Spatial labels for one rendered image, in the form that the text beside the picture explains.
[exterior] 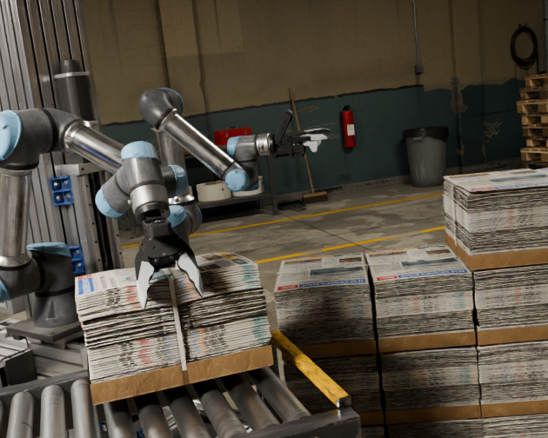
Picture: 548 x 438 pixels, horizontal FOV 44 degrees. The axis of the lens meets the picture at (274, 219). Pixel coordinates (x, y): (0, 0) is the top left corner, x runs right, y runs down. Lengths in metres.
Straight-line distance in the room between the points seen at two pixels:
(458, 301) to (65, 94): 1.34
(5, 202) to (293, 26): 7.43
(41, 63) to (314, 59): 7.04
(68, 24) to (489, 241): 1.46
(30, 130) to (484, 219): 1.25
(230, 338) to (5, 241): 0.73
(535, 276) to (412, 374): 0.46
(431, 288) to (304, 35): 7.24
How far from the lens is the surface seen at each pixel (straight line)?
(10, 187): 1.83
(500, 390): 2.19
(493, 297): 2.09
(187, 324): 1.41
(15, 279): 1.94
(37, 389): 1.68
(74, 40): 2.34
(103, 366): 1.41
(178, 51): 8.50
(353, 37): 9.33
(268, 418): 1.32
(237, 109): 8.71
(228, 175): 2.24
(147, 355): 1.41
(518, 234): 2.05
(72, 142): 1.79
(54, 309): 2.04
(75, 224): 2.24
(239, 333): 1.43
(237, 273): 1.41
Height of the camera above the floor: 1.39
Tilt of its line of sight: 10 degrees down
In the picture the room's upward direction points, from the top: 6 degrees counter-clockwise
